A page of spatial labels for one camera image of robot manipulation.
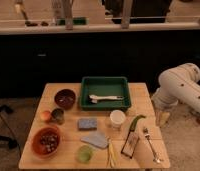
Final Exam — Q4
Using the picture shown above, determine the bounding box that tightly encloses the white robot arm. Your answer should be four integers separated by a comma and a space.
152, 63, 200, 113

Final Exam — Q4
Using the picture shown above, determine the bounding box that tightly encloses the purple bowl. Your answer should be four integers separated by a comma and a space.
54, 89, 76, 110

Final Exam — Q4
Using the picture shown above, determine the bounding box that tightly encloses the orange bowl with contents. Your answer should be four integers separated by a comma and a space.
31, 126, 61, 159

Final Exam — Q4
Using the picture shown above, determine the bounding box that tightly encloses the green plastic tray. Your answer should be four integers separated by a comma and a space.
79, 76, 131, 111

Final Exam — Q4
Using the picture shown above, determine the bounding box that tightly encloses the white paper cup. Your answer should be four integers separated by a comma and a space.
110, 110, 126, 129

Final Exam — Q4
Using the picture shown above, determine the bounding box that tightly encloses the blue sponge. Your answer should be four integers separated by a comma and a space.
78, 118, 97, 130

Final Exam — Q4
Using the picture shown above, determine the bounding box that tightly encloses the metal tin can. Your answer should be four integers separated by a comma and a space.
51, 108, 64, 124

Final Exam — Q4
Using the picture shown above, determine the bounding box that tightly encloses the grey-blue folded cloth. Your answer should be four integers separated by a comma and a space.
81, 131, 108, 149

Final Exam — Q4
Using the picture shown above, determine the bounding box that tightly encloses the wooden folding table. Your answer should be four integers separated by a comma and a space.
19, 83, 170, 171

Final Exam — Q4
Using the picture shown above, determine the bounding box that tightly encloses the peach fruit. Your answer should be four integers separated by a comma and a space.
40, 110, 52, 122

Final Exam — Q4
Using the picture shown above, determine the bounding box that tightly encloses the silver fork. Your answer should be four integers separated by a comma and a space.
143, 127, 162, 164

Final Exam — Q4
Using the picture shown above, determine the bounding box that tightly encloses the black office chair base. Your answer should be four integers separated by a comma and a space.
0, 104, 21, 150

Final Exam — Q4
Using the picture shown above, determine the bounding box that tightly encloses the green-handled grater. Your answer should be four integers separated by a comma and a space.
121, 115, 144, 159

